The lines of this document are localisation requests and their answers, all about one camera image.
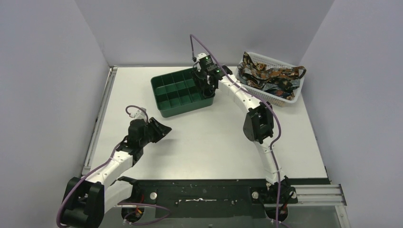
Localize green compartment tray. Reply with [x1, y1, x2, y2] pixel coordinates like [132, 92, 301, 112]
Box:
[151, 68, 214, 118]

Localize white plastic basket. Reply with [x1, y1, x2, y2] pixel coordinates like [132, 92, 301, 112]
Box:
[233, 51, 306, 108]

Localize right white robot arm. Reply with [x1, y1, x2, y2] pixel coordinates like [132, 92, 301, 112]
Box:
[192, 53, 284, 184]

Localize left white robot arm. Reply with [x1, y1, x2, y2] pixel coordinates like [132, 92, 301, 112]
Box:
[56, 117, 172, 228]

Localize pile of patterned ties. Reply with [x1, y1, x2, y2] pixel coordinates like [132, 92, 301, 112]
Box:
[237, 51, 307, 101]

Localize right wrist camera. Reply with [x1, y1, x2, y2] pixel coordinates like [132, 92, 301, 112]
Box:
[192, 53, 208, 68]

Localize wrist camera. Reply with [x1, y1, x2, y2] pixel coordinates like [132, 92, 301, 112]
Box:
[130, 109, 148, 121]
[192, 53, 208, 68]

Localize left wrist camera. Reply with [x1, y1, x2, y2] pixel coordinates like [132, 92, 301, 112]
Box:
[130, 109, 148, 121]

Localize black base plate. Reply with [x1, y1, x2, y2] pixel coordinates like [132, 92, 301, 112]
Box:
[78, 178, 331, 219]

